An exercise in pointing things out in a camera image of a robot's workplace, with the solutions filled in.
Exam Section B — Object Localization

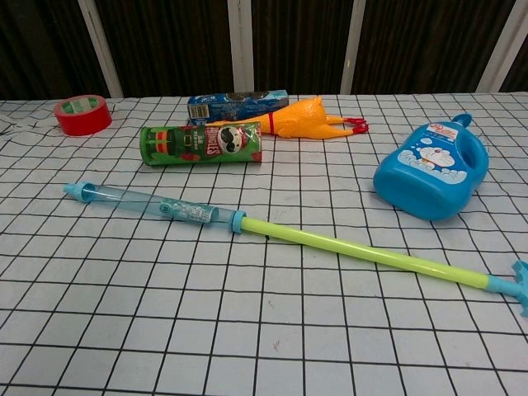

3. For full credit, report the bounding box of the blue and green toy stick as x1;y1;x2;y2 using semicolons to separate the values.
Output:
241;217;528;318

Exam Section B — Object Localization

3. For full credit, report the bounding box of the clear blue plastic tube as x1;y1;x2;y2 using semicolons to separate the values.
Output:
63;181;248;235

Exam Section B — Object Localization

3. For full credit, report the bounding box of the yellow rubber chicken toy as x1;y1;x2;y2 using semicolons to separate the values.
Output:
205;95;369;144

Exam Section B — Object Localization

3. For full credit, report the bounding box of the green Pringles can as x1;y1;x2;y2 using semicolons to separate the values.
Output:
139;121;265;167

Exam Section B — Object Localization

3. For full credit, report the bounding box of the blue Oreo cookie box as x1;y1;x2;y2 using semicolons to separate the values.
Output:
186;88;290;127

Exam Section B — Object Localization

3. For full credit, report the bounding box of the white black-grid tablecloth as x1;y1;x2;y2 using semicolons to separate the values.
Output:
0;92;528;396

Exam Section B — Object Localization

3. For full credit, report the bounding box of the blue detergent bottle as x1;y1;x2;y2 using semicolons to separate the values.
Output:
372;113;490;224

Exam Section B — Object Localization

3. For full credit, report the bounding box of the red tape roll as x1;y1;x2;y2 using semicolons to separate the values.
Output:
53;94;113;137

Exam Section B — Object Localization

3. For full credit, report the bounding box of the white frame post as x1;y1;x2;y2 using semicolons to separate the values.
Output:
479;0;519;95
227;0;255;98
77;0;125;99
335;0;367;97

